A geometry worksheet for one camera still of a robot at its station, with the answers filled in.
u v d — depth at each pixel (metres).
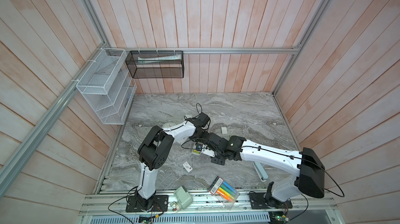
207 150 0.69
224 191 0.76
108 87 0.73
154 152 0.51
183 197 0.72
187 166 0.84
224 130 1.00
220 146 0.59
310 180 0.40
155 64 1.04
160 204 0.73
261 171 0.80
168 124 0.99
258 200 0.73
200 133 0.80
